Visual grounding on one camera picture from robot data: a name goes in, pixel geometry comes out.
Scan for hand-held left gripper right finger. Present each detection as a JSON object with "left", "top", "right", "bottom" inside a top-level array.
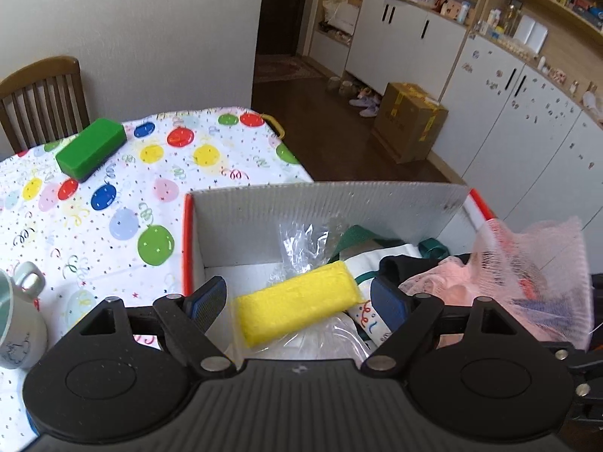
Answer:
[{"left": 360, "top": 275, "right": 528, "bottom": 378}]

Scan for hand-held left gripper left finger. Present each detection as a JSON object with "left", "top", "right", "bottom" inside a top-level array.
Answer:
[{"left": 66, "top": 277, "right": 236, "bottom": 380}]

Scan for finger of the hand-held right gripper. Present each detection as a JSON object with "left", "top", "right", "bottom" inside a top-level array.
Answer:
[{"left": 542, "top": 345, "right": 603, "bottom": 427}]

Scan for pink mesh bath puff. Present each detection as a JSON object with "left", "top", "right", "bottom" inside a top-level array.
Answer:
[{"left": 398, "top": 217, "right": 595, "bottom": 354}]

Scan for yellow sponge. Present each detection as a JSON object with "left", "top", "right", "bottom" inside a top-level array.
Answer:
[{"left": 234, "top": 263, "right": 363, "bottom": 350}]

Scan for clear plastic bag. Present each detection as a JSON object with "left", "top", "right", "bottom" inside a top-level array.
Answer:
[{"left": 226, "top": 219, "right": 373, "bottom": 368}]

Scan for red cardboard box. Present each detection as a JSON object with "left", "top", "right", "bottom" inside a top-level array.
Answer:
[{"left": 183, "top": 181, "right": 594, "bottom": 368}]

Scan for balloon print tablecloth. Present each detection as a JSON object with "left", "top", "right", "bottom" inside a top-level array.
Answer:
[{"left": 0, "top": 107, "right": 315, "bottom": 448}]

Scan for brown cardboard box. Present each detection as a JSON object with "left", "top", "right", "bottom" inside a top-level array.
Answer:
[{"left": 372, "top": 82, "right": 449, "bottom": 165}]

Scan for green sponge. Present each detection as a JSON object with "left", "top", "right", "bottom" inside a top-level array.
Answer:
[{"left": 55, "top": 119, "right": 128, "bottom": 183}]

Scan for pale green cup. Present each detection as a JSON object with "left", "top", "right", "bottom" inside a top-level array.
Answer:
[{"left": 0, "top": 261, "right": 49, "bottom": 370}]

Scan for lilac shoes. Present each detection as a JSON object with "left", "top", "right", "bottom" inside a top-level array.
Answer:
[{"left": 349, "top": 93, "right": 382, "bottom": 118}]

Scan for patterned doormat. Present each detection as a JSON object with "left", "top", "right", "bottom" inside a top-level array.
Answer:
[{"left": 253, "top": 54, "right": 323, "bottom": 84}]

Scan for dark wooden chair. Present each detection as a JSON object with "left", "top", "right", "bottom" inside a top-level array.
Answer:
[{"left": 0, "top": 56, "right": 91, "bottom": 156}]

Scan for white paper bag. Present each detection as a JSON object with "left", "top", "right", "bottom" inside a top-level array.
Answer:
[{"left": 323, "top": 0, "right": 361, "bottom": 34}]

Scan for dark wooden door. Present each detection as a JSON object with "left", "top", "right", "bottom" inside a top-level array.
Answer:
[{"left": 257, "top": 0, "right": 315, "bottom": 56}]

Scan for white cloth bag green strap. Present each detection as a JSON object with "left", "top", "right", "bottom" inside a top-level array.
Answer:
[{"left": 330, "top": 223, "right": 453, "bottom": 354}]

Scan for white cabinet wall unit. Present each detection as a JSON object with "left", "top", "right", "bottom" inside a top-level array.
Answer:
[{"left": 306, "top": 0, "right": 603, "bottom": 227}]

